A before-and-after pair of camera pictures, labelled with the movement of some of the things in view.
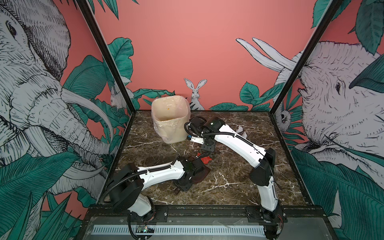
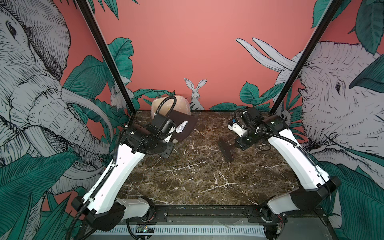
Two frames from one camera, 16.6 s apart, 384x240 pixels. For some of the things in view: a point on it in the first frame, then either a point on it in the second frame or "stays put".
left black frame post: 96,32 stays put
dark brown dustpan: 199,175 to 179,117
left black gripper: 185,189 to 167,153
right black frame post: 321,28 stays put
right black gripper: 210,149 to 242,145
